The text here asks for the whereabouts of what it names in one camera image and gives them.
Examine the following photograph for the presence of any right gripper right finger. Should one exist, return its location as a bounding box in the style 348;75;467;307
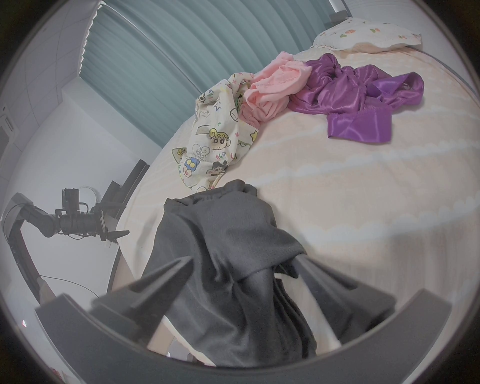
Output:
295;255;398;344

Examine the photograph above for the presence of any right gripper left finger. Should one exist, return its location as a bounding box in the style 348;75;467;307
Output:
91;256;195;341

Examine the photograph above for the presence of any black T-shirt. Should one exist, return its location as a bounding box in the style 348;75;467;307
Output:
143;179;398;368

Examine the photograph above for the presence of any bed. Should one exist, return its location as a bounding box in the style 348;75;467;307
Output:
106;0;480;367

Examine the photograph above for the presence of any round white mirror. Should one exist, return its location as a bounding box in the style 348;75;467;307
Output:
77;184;103;206

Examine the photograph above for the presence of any blue-green curtain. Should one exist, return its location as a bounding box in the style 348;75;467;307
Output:
100;0;339;77
80;4;204;149

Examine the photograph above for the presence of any white printed pyjama top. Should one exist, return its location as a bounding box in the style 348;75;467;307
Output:
171;71;260;194

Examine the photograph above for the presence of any salmon pink garment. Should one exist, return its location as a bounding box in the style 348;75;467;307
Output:
239;51;313;129

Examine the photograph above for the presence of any purple garment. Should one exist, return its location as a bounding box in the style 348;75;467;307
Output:
286;53;425;145

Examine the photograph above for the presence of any white printed pillow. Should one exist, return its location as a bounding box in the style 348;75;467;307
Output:
311;16;423;52

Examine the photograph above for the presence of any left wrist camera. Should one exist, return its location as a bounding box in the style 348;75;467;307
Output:
61;188;90;217

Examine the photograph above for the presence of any black cable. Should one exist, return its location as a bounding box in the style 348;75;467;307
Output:
38;275;101;299

